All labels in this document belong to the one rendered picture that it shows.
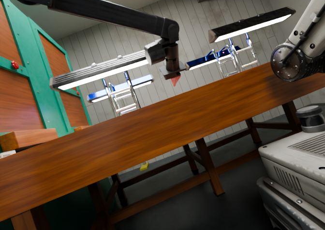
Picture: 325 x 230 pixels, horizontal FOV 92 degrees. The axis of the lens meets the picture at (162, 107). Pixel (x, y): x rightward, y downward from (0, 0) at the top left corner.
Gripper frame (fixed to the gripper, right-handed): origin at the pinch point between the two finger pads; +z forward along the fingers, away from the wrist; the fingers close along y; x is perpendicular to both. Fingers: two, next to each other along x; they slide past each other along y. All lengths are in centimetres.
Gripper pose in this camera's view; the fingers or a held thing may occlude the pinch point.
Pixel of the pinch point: (173, 84)
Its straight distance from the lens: 73.5
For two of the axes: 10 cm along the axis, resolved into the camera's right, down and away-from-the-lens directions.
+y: -9.3, 3.3, -1.5
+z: 1.2, 6.7, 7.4
